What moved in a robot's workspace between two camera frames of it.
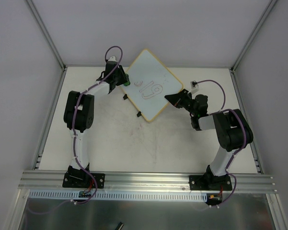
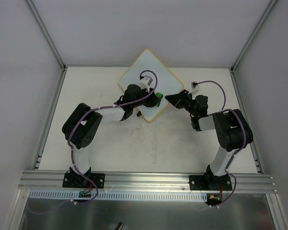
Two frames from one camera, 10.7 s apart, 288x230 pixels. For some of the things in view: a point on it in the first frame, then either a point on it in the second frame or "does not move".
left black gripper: (121, 77) → (152, 100)
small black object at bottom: (120, 226) does not move
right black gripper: (182, 99) does not move
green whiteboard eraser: (127, 83) → (160, 95)
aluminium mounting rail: (142, 182) does not move
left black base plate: (83, 180) does not move
